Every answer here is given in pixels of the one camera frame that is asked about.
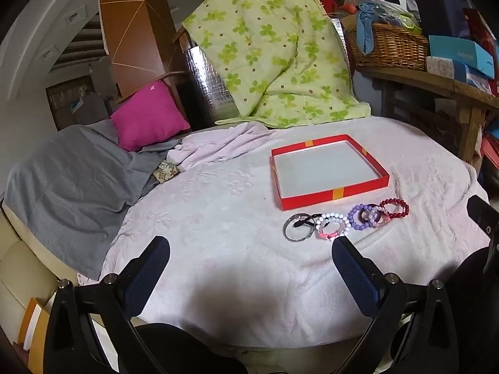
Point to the grey sheet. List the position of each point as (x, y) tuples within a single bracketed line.
[(70, 187)]

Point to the blue cardboard box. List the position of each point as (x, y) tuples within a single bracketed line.
[(460, 54)]

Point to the woven rattan cabinet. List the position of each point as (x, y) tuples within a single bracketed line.
[(70, 101)]

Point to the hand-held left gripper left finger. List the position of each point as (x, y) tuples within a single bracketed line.
[(148, 274)]

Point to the cream sofa cushion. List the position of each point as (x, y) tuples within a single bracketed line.
[(19, 272)]

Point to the dark navy bag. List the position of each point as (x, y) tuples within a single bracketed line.
[(436, 4)]

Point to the magenta pillow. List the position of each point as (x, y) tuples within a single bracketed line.
[(150, 117)]

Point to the dark maroon bangle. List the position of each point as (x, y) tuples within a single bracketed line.
[(362, 214)]

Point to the wooden side table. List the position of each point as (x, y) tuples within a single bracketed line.
[(429, 80)]

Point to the green clover print quilt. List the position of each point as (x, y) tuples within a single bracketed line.
[(265, 46)]

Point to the white cardboard box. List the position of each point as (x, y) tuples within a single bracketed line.
[(440, 67)]

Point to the silver bangle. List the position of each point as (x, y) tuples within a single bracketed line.
[(285, 228)]

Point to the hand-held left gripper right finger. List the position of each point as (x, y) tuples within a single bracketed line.
[(354, 274)]

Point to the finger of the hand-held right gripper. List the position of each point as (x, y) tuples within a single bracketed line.
[(482, 215)]

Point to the red shallow box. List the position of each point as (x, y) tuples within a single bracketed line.
[(312, 201)]

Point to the brown wooden cabinet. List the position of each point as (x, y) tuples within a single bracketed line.
[(128, 27)]

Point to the wicker basket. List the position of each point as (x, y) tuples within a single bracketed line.
[(390, 48)]

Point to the blue cloth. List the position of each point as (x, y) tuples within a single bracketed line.
[(366, 27)]

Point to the beige patterned cloth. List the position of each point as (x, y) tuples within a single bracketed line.
[(165, 171)]

